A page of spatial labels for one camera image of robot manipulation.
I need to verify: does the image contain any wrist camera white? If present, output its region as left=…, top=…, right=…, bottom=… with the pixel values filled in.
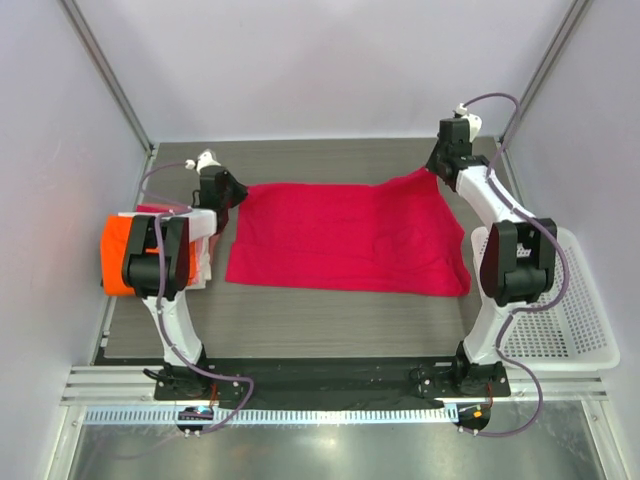
left=453, top=103, right=482, bottom=143
left=185, top=149, right=221, bottom=174

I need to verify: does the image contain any right aluminium frame post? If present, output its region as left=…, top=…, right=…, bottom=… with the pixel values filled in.
left=497, top=0, right=594, bottom=151

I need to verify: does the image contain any white folded t shirt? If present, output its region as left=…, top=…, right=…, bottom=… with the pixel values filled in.
left=100, top=203, right=217, bottom=296

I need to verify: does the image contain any white plastic perforated basket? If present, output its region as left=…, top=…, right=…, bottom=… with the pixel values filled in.
left=464, top=228, right=620, bottom=372

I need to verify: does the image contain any left aluminium frame post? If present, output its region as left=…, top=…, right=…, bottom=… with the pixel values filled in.
left=59, top=0, right=157, bottom=156

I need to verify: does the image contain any magenta folded t shirt bottom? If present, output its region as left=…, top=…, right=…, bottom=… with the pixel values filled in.
left=135, top=203, right=173, bottom=214

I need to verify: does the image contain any magenta red t shirt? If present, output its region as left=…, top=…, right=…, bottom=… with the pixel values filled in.
left=226, top=168, right=471, bottom=297

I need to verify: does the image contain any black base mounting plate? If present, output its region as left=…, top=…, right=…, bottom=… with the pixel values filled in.
left=144, top=356, right=511, bottom=411

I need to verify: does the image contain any aluminium frame post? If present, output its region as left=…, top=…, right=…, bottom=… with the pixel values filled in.
left=59, top=0, right=157, bottom=156
left=497, top=0, right=594, bottom=151

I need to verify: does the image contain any orange folded t shirt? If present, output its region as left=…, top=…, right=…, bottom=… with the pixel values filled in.
left=100, top=214, right=197, bottom=300

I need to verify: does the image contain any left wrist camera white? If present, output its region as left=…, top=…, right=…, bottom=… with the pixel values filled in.
left=185, top=149, right=221, bottom=174

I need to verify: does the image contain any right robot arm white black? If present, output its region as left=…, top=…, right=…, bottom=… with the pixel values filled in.
left=426, top=109, right=557, bottom=396

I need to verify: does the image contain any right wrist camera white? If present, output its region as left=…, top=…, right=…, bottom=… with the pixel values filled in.
left=453, top=103, right=482, bottom=143

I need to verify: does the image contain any dusty rose folded t shirt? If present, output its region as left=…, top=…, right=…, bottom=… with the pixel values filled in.
left=207, top=234, right=221, bottom=259

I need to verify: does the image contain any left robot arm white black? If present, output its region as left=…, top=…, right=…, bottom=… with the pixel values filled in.
left=114, top=165, right=248, bottom=400

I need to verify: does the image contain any light pink folded t shirt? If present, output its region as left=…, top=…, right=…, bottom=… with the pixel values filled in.
left=196, top=236, right=213, bottom=284

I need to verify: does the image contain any perforated metal cable rail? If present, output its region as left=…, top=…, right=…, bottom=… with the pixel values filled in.
left=84, top=405, right=458, bottom=427

